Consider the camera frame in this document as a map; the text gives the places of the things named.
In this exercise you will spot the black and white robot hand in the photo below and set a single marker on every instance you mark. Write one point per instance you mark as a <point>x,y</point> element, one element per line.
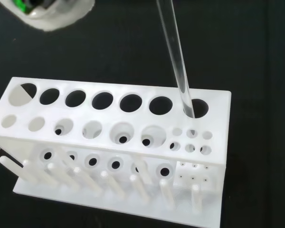
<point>54,12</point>

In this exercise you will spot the white test tube rack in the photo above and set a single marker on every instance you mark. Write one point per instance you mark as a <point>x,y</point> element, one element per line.
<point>123,142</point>

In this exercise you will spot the black bench cloth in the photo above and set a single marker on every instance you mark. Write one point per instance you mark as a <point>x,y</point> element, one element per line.
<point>251,59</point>

